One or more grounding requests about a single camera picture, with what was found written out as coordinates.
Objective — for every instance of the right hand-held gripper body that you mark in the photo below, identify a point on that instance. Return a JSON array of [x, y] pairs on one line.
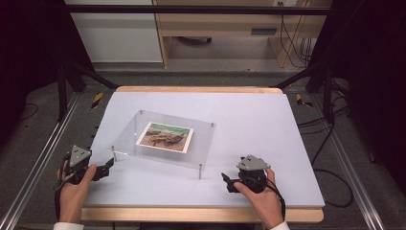
[[252, 163]]

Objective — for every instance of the person's left hand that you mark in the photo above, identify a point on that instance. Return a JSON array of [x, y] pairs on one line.
[[72, 199]]

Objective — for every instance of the black horizontal metal bar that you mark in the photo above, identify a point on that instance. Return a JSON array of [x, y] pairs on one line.
[[191, 9]]

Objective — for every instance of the white cabinet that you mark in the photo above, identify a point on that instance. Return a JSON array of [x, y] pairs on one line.
[[118, 38]]

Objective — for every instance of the wooden table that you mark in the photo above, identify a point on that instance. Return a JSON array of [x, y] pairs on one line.
[[191, 214]]

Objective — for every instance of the black curtain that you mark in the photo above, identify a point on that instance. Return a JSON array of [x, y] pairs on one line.
[[373, 80], [28, 48]]

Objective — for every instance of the aluminium floor rail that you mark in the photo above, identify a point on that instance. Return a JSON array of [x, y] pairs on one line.
[[35, 163], [351, 169]]

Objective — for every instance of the black metal stand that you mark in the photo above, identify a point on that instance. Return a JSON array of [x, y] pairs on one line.
[[62, 96], [327, 96]]

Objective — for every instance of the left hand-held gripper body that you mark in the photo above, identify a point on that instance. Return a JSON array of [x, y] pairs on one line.
[[79, 155]]

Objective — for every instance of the clear acrylic photo frame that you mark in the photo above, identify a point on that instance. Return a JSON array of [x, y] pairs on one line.
[[127, 140]]

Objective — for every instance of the photo card with white border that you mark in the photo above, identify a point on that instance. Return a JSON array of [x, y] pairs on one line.
[[166, 138]]

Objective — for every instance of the light wooden desk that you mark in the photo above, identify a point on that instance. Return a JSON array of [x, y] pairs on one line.
[[207, 24]]

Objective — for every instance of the person's right hand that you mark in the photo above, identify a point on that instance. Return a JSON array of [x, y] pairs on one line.
[[265, 204]]

